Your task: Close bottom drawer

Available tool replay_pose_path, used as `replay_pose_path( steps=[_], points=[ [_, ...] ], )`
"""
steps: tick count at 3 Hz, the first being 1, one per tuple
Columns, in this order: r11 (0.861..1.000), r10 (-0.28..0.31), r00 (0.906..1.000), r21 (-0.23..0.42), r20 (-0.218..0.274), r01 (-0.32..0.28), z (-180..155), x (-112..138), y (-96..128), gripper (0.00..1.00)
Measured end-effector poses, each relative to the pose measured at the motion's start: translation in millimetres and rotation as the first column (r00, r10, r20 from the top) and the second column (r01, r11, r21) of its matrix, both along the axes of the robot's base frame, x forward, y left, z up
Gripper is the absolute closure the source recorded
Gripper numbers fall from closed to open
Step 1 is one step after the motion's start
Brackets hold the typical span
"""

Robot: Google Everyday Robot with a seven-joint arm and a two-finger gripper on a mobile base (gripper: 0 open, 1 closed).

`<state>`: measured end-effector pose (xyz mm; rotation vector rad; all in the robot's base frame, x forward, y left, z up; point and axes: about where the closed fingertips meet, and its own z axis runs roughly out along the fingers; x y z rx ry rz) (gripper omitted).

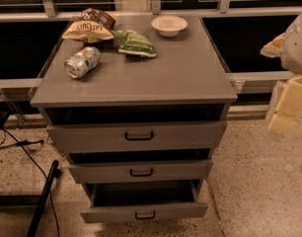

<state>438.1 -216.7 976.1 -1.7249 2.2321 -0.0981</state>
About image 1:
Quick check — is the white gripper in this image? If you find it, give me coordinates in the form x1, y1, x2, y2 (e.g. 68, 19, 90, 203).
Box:
261, 33, 302, 136

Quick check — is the grey bottom drawer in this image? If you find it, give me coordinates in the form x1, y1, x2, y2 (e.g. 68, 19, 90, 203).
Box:
81, 181, 207, 223

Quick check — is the grey drawer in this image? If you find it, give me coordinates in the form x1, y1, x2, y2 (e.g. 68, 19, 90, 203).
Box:
46, 120, 226, 153
81, 181, 207, 223
69, 160, 212, 184

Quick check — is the grey top drawer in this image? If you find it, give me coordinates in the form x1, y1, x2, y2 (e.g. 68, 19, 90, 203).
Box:
46, 120, 226, 153

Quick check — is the grey drawer cabinet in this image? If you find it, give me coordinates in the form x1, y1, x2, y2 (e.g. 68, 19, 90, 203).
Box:
30, 14, 238, 196

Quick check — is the grey middle drawer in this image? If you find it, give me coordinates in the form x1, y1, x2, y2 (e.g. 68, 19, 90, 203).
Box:
69, 160, 212, 184

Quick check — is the white bowl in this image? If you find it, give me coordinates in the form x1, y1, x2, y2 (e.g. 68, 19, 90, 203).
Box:
151, 16, 188, 38

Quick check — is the green snack bag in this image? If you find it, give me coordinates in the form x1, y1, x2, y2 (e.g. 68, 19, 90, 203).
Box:
112, 30, 157, 58

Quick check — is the brown chip bag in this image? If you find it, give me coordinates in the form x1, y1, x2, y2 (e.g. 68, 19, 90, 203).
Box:
62, 8, 115, 43

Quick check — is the silver soda can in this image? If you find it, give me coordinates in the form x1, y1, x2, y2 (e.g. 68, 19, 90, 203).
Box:
64, 46, 101, 79

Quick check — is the black stand leg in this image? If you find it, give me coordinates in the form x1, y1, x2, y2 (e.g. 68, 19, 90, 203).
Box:
27, 160, 60, 237

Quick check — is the metal railing frame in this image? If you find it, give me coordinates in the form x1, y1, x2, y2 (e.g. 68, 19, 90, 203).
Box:
0, 0, 302, 120

